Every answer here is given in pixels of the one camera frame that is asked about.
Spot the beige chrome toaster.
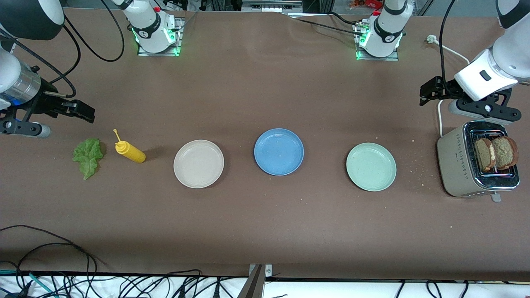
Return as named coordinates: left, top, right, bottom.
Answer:
left=437, top=120, right=520, bottom=202

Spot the black cable to arm base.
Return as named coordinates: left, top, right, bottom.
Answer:
left=286, top=12, right=365, bottom=36

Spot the brown bread slice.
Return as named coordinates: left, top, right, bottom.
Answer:
left=492, top=136, right=519, bottom=170
left=475, top=138, right=496, bottom=172

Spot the black looped cable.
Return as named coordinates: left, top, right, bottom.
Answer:
left=0, top=225, right=98, bottom=286

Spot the aluminium frame profile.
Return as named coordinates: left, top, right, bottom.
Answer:
left=241, top=0, right=303, bottom=12

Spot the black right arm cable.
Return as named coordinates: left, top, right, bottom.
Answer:
left=0, top=0, right=125, bottom=100

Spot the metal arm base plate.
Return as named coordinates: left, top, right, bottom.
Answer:
left=355, top=48, right=399, bottom=61
left=137, top=17, right=185, bottom=57

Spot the yellow squeeze bottle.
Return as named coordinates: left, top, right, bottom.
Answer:
left=113, top=129, right=146, bottom=163

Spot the green lettuce leaf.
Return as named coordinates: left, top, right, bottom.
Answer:
left=72, top=138, right=104, bottom=180

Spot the teal cable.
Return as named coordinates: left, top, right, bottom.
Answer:
left=0, top=269, right=58, bottom=298

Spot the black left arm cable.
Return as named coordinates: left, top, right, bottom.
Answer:
left=439, top=0, right=457, bottom=96

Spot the mint green plate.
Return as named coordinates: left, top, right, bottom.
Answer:
left=346, top=142, right=397, bottom=192

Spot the beige plate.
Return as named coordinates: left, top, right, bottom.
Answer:
left=173, top=139, right=225, bottom=189

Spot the metal table edge bracket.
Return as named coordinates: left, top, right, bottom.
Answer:
left=238, top=264, right=273, bottom=298

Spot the red orange background object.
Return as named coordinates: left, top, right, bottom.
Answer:
left=349, top=0, right=383, bottom=10

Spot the blue plate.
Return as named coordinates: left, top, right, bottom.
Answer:
left=254, top=128, right=305, bottom=176

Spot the white toaster power cable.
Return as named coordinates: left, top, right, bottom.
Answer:
left=427, top=35, right=471, bottom=137

